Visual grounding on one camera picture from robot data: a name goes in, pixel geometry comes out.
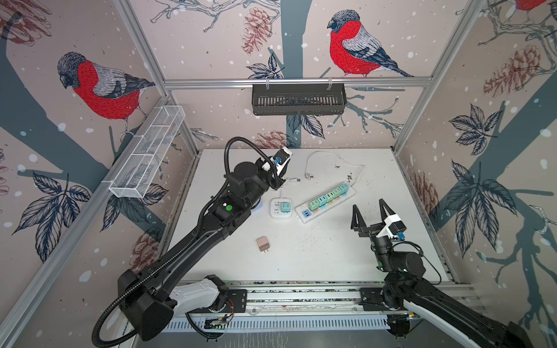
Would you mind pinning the teal charger plug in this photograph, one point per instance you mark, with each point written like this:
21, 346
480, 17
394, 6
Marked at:
322, 201
344, 188
286, 207

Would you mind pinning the pink USB charger plug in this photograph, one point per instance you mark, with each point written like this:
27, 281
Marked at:
263, 244

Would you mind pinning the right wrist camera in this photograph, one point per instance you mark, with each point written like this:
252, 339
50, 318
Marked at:
393, 229

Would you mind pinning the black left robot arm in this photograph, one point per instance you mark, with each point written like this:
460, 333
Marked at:
146, 298

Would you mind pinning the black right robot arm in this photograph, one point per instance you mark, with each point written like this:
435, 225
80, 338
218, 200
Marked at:
406, 288

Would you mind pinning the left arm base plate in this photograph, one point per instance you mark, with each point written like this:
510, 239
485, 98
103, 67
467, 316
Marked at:
236, 303

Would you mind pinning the black wire wall basket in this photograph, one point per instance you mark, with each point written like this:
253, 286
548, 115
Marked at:
298, 99

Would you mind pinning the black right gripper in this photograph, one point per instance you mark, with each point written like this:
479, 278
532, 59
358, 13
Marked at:
365, 230

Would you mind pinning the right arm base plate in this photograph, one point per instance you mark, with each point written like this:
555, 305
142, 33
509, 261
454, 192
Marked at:
385, 298

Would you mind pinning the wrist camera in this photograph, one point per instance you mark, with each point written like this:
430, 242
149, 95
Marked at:
281, 159
393, 229

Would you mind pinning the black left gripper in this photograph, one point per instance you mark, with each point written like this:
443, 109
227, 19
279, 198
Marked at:
277, 182

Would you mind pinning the blue square power socket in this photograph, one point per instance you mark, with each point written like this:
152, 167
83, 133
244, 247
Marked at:
257, 207

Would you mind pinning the teal charger plug bottom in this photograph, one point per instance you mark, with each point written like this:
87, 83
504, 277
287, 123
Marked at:
322, 201

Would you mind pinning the green charger plug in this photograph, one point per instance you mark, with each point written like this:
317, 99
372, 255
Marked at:
313, 205
330, 196
337, 192

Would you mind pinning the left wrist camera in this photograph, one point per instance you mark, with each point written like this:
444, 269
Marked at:
281, 159

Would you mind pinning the white square power socket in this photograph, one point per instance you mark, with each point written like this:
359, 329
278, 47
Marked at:
275, 211

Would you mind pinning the white multicolour power strip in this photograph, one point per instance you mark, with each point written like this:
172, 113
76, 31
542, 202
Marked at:
353, 177

